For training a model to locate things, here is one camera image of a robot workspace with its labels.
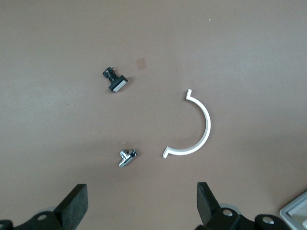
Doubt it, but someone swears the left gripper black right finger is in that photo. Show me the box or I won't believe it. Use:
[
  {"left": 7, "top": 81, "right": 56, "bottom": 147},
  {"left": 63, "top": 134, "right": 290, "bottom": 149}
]
[{"left": 195, "top": 182, "right": 292, "bottom": 230}]

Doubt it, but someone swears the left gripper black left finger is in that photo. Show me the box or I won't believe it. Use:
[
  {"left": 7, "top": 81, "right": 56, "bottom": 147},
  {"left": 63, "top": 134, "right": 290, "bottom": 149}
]
[{"left": 0, "top": 184, "right": 89, "bottom": 230}]

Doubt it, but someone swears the white lowest cabinet drawer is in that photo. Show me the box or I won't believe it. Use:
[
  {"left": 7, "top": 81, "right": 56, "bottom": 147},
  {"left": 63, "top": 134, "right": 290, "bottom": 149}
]
[{"left": 279, "top": 190, "right": 307, "bottom": 230}]

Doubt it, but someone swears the black square-headed push button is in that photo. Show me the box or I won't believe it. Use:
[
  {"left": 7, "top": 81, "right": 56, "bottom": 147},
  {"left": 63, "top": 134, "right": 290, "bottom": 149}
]
[{"left": 102, "top": 67, "right": 128, "bottom": 93}]

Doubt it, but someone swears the white semicircular plastic arc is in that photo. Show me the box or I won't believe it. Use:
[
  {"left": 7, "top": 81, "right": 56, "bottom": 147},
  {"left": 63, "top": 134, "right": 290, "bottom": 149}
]
[{"left": 162, "top": 89, "right": 212, "bottom": 159}]

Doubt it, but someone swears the small silver metal switch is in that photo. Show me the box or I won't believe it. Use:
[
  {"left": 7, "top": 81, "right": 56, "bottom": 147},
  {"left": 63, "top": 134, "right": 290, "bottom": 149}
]
[{"left": 117, "top": 148, "right": 137, "bottom": 168}]

